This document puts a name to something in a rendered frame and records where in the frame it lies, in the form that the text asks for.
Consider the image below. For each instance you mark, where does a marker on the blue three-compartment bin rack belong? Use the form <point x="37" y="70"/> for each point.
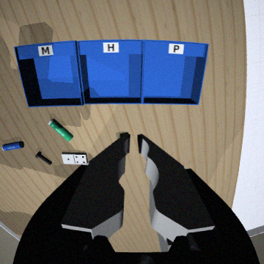
<point x="112" y="72"/>

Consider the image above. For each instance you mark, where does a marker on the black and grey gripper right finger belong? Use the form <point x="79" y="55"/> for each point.
<point x="181" y="203"/>

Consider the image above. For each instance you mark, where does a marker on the white domino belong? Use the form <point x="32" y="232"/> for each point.
<point x="74" y="158"/>

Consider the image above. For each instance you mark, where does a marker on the blue battery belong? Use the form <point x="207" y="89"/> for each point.
<point x="12" y="146"/>

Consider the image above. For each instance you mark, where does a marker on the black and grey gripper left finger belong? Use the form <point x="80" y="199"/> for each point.
<point x="89" y="202"/>

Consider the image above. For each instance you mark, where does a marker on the green aa battery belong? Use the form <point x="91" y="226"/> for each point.
<point x="60" y="129"/>

